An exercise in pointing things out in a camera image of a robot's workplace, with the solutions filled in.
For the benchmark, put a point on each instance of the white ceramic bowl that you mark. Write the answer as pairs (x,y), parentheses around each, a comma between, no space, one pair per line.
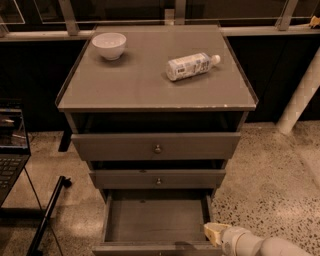
(110,45)

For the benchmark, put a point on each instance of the grey drawer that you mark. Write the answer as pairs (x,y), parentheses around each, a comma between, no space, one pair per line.
(155,146)
(155,222)
(157,179)

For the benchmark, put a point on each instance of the white diagonal pillar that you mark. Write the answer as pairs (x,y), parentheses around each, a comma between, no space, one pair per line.
(303,94)

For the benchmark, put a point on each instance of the grey drawer cabinet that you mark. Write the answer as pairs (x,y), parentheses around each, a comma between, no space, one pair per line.
(134,95)

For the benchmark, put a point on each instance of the grey bottom drawer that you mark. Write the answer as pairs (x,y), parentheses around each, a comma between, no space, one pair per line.
(155,222)

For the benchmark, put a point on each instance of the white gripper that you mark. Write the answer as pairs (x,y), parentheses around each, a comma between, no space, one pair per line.
(232,239)

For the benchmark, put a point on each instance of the black laptop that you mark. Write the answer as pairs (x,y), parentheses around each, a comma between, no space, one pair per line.
(14,145)

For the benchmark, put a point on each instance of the metal railing frame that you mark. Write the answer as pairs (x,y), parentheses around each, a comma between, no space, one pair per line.
(57,19)

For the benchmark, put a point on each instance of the grey middle drawer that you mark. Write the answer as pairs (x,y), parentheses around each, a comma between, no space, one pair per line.
(157,179)

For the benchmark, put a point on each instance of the black stand pole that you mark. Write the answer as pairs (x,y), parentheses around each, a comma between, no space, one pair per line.
(46,215)

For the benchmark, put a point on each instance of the grey top drawer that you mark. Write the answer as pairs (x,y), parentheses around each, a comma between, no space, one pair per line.
(155,146)

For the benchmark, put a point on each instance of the plastic water bottle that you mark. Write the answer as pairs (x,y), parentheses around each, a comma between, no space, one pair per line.
(189,66)

